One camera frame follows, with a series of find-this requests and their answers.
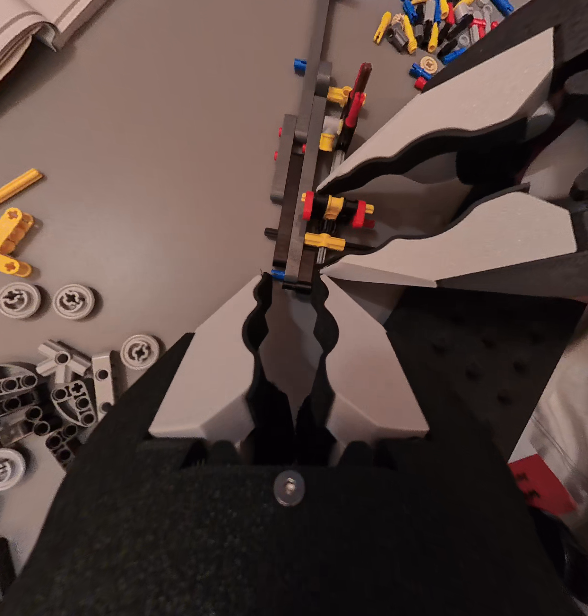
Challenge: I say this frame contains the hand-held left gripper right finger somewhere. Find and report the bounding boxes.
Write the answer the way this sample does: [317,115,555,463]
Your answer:
[296,273,430,465]

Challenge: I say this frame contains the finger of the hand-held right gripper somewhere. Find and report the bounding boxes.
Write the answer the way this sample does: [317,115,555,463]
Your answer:
[316,26,557,195]
[323,183,579,288]

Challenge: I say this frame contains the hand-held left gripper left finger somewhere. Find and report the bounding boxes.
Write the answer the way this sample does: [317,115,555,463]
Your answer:
[148,272,295,465]

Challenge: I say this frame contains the long grey lego beam assembly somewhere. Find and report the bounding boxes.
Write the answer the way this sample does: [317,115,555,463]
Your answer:
[264,0,377,292]

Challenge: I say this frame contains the grey lego wheel hub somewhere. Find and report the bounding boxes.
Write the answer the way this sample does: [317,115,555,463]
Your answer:
[0,448,27,492]
[52,283,96,320]
[119,333,164,370]
[0,281,42,319]

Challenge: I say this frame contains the pile of small lego pins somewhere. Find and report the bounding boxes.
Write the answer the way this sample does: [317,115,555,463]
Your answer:
[372,0,517,92]

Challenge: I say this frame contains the light grey lego beam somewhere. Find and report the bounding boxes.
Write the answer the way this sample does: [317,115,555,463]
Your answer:
[91,351,116,419]

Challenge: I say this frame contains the yellow L-shaped lego beam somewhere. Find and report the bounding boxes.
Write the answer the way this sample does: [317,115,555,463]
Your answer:
[0,207,36,279]

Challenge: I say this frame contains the long yellow lego axle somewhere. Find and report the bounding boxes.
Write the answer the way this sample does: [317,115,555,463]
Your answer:
[0,168,44,213]

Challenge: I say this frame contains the open lego instruction booklet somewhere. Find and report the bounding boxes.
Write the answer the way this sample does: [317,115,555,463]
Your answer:
[0,0,113,99]

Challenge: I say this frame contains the black foam pad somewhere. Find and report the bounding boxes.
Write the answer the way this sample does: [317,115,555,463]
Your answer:
[385,284,588,463]

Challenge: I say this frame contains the pile of dark grey beams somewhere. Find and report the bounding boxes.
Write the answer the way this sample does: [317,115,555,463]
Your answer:
[0,362,102,607]

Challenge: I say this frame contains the red badge card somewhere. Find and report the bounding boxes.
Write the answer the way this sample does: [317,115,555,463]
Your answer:
[508,455,579,517]

